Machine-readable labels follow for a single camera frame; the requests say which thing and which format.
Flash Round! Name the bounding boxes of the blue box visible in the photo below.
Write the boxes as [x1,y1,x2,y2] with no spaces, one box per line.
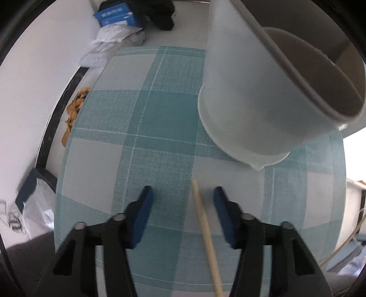
[94,2,143,27]

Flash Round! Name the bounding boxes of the beige hose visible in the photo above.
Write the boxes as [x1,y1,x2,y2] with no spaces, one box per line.
[320,208,366,267]

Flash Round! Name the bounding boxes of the window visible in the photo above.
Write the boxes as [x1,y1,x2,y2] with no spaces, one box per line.
[343,128,366,186]

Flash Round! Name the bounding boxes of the white plastic bags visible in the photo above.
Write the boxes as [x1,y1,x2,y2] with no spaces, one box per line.
[78,24,146,67]

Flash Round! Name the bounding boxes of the black bag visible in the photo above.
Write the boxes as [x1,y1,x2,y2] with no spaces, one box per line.
[129,0,175,30]

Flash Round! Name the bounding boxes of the pale wooden chopstick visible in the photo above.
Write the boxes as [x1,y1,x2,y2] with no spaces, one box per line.
[191,179,225,297]

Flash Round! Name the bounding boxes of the teal checked tablecloth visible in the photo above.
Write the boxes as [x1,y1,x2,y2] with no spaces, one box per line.
[54,46,348,293]

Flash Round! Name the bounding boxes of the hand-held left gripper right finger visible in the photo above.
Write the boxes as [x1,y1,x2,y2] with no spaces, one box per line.
[213,186,334,297]

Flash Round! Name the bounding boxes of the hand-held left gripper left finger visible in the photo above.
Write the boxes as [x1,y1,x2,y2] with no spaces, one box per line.
[31,186,155,297]

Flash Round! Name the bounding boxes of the clear plastic bag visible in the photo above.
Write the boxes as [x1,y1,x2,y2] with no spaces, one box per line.
[0,177,56,237]

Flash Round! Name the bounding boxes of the black metal bar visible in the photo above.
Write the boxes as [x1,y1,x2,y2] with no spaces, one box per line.
[36,67,89,172]

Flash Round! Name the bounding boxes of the white utensil holder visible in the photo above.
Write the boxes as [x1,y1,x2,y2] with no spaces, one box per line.
[197,0,366,172]

